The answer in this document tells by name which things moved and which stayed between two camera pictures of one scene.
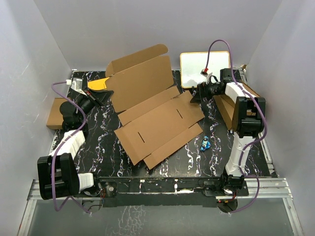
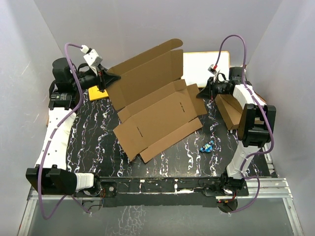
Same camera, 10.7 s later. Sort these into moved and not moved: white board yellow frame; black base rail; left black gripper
Moved: left black gripper
Not moved: white board yellow frame; black base rail
